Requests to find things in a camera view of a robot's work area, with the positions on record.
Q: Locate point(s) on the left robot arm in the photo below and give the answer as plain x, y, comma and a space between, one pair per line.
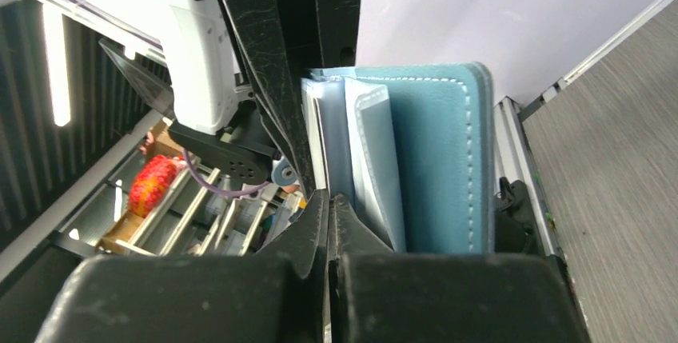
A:
236, 68

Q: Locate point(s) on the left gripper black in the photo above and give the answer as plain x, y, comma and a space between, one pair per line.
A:
268, 35

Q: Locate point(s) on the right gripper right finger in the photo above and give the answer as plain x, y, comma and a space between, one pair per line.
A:
351, 246

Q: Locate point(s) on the red yellow plush toy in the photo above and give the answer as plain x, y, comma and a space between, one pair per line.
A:
152, 183

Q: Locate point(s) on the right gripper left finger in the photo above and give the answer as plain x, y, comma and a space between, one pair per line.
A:
299, 256

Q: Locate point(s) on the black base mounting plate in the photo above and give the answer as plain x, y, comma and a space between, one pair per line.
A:
515, 221

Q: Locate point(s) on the blue leather card holder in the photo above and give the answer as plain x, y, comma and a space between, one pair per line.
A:
412, 148

